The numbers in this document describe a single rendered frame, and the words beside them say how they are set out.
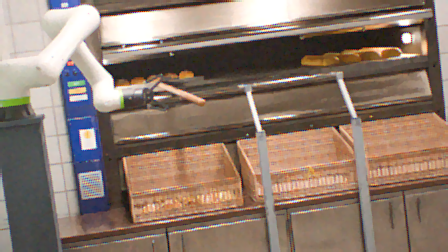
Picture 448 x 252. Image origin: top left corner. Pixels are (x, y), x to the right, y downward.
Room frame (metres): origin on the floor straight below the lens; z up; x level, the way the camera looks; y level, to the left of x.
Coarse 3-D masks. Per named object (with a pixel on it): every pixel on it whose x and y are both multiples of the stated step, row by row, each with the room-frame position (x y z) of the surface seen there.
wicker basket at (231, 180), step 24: (216, 144) 4.78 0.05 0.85; (144, 168) 4.71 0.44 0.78; (168, 168) 4.72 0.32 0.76; (192, 168) 4.74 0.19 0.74; (216, 168) 4.75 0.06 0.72; (144, 192) 4.27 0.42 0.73; (168, 192) 4.28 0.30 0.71; (192, 192) 4.30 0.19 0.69; (216, 192) 4.32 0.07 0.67; (240, 192) 4.33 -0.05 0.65; (144, 216) 4.27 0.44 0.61; (168, 216) 4.28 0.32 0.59
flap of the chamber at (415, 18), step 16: (400, 16) 4.81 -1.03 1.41; (416, 16) 4.82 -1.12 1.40; (432, 16) 4.84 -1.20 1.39; (288, 32) 4.73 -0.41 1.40; (304, 32) 4.74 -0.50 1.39; (320, 32) 4.79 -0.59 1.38; (336, 32) 4.89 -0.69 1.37; (160, 48) 4.64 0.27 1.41; (176, 48) 4.65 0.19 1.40; (192, 48) 4.67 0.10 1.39; (208, 48) 4.76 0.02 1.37; (224, 48) 4.86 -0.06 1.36
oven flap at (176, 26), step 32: (224, 0) 4.87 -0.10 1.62; (256, 0) 4.88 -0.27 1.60; (288, 0) 4.90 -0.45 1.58; (320, 0) 4.92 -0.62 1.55; (352, 0) 4.93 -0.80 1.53; (384, 0) 4.95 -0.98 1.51; (416, 0) 4.96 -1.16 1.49; (128, 32) 4.76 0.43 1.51; (160, 32) 4.77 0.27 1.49; (192, 32) 4.77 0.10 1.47; (224, 32) 4.81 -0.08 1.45
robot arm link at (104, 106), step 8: (96, 88) 4.21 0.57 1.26; (104, 88) 4.20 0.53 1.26; (112, 88) 4.23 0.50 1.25; (96, 96) 4.17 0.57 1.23; (104, 96) 4.16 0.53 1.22; (112, 96) 4.17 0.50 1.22; (120, 96) 4.17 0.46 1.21; (96, 104) 4.16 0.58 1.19; (104, 104) 4.15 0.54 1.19; (112, 104) 4.16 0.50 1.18; (120, 104) 4.18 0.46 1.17; (104, 112) 4.19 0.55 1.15
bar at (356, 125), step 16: (288, 80) 4.49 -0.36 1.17; (304, 80) 4.51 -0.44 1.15; (160, 96) 4.41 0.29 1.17; (176, 96) 4.42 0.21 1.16; (256, 112) 4.36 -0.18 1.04; (352, 112) 4.35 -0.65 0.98; (256, 128) 4.31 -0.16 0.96; (352, 128) 4.33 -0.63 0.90; (272, 192) 4.25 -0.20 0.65; (368, 192) 4.31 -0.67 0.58; (272, 208) 4.24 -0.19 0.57; (368, 208) 4.31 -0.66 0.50; (272, 224) 4.24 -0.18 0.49; (368, 224) 4.31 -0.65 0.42; (272, 240) 4.24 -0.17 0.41; (368, 240) 4.30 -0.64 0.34
